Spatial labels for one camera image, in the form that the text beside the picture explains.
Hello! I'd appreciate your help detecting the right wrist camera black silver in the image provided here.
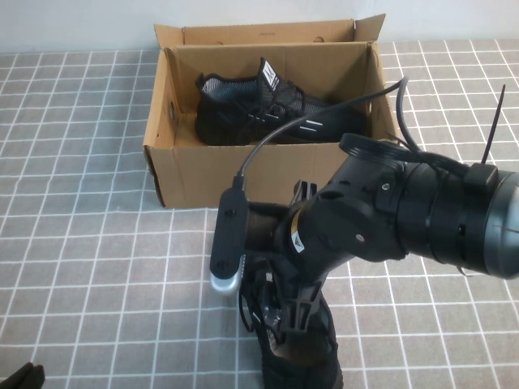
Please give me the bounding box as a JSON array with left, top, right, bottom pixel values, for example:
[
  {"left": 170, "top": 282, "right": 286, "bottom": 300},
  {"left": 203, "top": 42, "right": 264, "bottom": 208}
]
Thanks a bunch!
[{"left": 208, "top": 186, "right": 249, "bottom": 300}]

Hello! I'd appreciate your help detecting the black zip tie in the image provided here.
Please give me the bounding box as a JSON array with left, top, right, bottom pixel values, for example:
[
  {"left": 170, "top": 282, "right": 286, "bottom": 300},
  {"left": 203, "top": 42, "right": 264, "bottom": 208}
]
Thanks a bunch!
[{"left": 480, "top": 83, "right": 507, "bottom": 165}]

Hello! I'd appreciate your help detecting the brown cardboard shoe box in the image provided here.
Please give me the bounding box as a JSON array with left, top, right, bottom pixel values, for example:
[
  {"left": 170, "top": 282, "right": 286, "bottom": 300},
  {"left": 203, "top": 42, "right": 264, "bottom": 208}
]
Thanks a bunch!
[{"left": 142, "top": 13, "right": 401, "bottom": 209}]

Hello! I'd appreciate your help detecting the black right camera cable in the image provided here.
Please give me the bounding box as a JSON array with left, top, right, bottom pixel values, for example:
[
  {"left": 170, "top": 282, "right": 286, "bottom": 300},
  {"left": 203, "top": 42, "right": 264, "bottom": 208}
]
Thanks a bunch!
[{"left": 234, "top": 76, "right": 431, "bottom": 190}]

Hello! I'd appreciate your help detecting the black shoe white tongue label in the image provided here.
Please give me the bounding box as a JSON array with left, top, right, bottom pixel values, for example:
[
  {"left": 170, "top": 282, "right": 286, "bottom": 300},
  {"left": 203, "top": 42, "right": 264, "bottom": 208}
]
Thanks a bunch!
[{"left": 194, "top": 56, "right": 372, "bottom": 146}]

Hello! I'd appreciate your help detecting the plain black knit shoe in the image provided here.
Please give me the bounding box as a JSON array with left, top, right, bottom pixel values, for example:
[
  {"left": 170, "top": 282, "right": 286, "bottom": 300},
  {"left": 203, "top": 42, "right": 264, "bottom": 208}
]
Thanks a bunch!
[{"left": 237, "top": 202, "right": 346, "bottom": 389}]

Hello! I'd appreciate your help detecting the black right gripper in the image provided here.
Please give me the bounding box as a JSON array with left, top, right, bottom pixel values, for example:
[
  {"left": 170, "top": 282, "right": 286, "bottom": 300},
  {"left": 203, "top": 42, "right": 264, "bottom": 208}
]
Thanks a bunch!
[{"left": 270, "top": 156, "right": 408, "bottom": 334}]

